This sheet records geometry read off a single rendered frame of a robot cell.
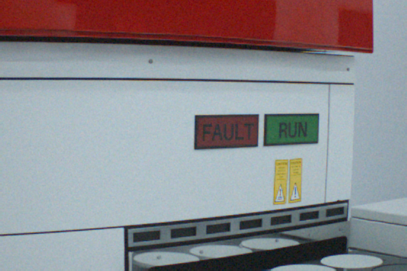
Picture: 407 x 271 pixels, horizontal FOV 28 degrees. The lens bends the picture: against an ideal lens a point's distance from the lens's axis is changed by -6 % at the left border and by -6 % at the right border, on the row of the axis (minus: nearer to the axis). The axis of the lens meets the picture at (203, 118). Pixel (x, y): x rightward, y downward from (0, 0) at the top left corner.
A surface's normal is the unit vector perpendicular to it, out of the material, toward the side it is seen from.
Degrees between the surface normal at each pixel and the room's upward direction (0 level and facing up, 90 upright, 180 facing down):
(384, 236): 90
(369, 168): 90
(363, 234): 90
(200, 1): 90
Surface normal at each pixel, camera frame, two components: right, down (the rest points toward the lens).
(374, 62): 0.62, 0.06
